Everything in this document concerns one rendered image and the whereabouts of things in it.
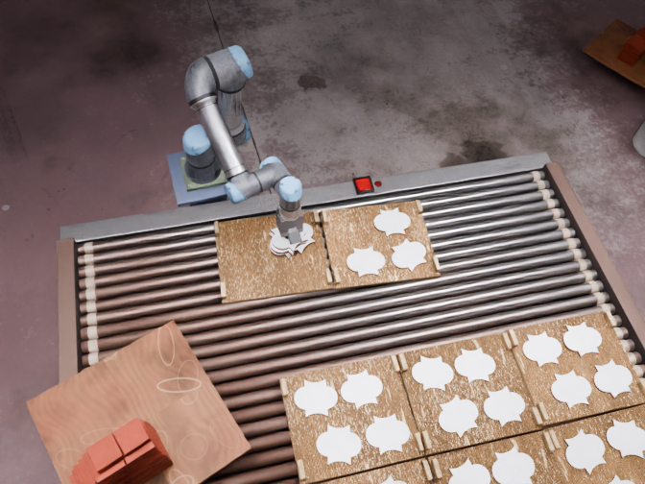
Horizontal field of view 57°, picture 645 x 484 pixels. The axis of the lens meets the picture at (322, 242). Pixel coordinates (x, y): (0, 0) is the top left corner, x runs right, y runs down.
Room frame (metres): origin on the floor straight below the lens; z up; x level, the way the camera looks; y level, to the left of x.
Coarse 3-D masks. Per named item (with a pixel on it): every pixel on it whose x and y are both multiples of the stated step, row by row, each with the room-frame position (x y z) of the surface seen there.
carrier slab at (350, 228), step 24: (336, 216) 1.31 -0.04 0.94; (360, 216) 1.33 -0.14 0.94; (336, 240) 1.20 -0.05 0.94; (360, 240) 1.22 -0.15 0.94; (384, 240) 1.23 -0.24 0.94; (408, 240) 1.24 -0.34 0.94; (336, 264) 1.10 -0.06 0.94; (384, 264) 1.12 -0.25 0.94; (432, 264) 1.15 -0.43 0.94; (336, 288) 1.00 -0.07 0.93
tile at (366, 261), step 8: (352, 256) 1.13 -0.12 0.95; (360, 256) 1.14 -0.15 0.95; (368, 256) 1.14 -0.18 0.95; (376, 256) 1.14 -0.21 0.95; (352, 264) 1.10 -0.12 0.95; (360, 264) 1.10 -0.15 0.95; (368, 264) 1.11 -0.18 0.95; (376, 264) 1.11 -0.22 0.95; (360, 272) 1.07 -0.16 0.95; (368, 272) 1.07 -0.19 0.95; (376, 272) 1.08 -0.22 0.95
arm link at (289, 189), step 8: (280, 184) 1.16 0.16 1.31; (288, 184) 1.16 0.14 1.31; (296, 184) 1.17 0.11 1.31; (280, 192) 1.14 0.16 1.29; (288, 192) 1.13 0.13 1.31; (296, 192) 1.14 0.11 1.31; (280, 200) 1.14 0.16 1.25; (288, 200) 1.13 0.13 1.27; (296, 200) 1.13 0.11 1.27; (288, 208) 1.13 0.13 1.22; (296, 208) 1.14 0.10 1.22
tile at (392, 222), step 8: (376, 216) 1.33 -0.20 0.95; (384, 216) 1.33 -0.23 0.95; (392, 216) 1.34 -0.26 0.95; (400, 216) 1.34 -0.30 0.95; (408, 216) 1.35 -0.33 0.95; (376, 224) 1.29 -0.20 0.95; (384, 224) 1.30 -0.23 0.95; (392, 224) 1.30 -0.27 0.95; (400, 224) 1.31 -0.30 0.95; (408, 224) 1.31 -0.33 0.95; (392, 232) 1.26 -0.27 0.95; (400, 232) 1.27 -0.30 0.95
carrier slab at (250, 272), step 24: (312, 216) 1.30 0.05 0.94; (216, 240) 1.13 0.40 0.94; (240, 240) 1.15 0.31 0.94; (264, 240) 1.16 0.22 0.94; (240, 264) 1.04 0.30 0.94; (264, 264) 1.06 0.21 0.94; (288, 264) 1.07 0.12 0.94; (312, 264) 1.08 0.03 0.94; (240, 288) 0.94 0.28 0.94; (264, 288) 0.96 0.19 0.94; (288, 288) 0.97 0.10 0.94; (312, 288) 0.98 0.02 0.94
